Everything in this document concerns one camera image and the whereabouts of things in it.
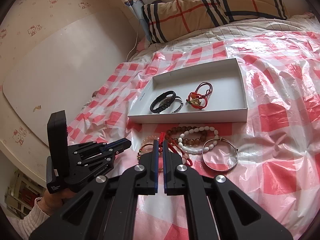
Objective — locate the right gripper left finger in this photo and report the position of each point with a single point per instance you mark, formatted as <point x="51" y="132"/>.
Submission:
<point x="106" y="207"/>

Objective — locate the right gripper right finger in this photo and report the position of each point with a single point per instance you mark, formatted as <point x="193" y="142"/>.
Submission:
<point x="215" y="207"/>

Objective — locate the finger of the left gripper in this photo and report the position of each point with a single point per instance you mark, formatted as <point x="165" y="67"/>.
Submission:
<point x="102" y="162"/>
<point x="117" y="146"/>

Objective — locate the thin silver bangle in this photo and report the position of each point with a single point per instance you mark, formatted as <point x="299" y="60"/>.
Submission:
<point x="220" y="155"/>

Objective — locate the silver engraved bangle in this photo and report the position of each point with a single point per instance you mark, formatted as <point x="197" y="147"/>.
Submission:
<point x="176" y="106"/>

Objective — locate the left hand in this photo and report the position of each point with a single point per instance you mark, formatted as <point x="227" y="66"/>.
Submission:
<point x="52" y="202"/>

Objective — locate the white knit left sleeve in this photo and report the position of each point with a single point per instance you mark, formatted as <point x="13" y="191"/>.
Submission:
<point x="24" y="227"/>

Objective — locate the pink checkered plastic sheet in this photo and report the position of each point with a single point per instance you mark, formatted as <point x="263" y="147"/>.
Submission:
<point x="260" y="92"/>

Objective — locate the white headboard panel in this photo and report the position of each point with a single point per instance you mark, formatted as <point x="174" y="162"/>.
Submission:
<point x="63" y="71"/>

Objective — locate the white cardboard box tray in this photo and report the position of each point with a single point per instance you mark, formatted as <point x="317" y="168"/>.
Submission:
<point x="212" y="92"/>

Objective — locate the beige plaid pillow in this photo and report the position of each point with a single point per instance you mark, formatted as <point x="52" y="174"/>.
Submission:
<point x="168" y="21"/>

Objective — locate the black left camera box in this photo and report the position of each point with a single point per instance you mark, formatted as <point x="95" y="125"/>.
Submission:
<point x="58" y="164"/>

